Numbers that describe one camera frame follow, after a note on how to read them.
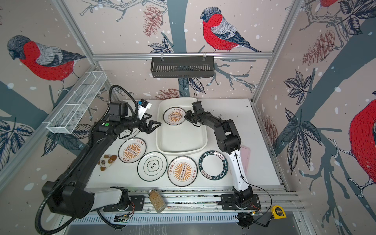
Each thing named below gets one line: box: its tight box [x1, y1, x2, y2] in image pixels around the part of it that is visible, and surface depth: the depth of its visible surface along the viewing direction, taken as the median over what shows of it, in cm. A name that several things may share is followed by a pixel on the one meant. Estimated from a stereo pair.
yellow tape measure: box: [270, 205, 288, 220], surface depth 70 cm
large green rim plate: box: [198, 150, 229, 181], surface depth 87 cm
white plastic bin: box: [156, 96, 209, 155], surface depth 100 cm
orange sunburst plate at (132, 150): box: [117, 137, 147, 164], surface depth 94 cm
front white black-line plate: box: [137, 151, 168, 182], surface depth 87 cm
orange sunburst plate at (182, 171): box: [167, 155, 198, 188], surface depth 85 cm
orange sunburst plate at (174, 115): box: [163, 106, 187, 126], surface depth 113 cm
